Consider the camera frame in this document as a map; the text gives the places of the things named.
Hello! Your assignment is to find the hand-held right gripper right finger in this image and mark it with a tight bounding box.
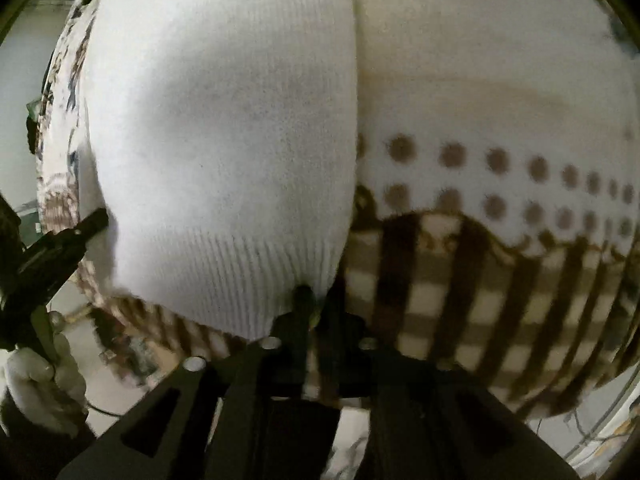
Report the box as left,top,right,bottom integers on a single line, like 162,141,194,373
318,280,583,480

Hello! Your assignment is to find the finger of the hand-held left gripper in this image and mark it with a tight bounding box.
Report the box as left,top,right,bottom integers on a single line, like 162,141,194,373
20,207,110,286

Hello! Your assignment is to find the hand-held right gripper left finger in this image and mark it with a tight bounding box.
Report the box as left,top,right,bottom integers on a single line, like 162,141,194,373
57,285,342,480

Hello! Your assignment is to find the white knit sweater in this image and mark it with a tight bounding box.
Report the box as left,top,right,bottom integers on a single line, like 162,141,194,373
79,0,364,344

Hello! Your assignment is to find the person's left forearm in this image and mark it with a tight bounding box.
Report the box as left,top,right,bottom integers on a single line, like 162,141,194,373
0,400,98,480

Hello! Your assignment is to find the person's left hand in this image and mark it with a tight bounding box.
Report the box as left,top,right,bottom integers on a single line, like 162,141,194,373
0,310,90,437

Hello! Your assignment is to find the floral plaid printed blanket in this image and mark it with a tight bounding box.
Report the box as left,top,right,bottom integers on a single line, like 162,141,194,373
34,0,640,422

